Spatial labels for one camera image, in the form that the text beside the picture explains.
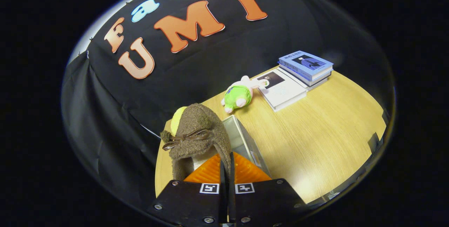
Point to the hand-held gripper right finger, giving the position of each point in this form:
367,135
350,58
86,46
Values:
263,202

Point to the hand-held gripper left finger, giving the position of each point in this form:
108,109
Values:
189,202

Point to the grey fabric storage box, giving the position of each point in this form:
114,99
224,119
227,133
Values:
245,139

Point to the brown furry slipper shoe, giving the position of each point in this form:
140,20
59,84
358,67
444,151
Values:
196,121

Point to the yellow plush ball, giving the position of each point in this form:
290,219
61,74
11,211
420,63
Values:
177,120

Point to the pink plush toy green outfit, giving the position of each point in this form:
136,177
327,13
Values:
238,95

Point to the white book with dark portrait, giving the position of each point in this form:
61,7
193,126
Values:
286,92

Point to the blue cover book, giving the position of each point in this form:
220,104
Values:
308,64

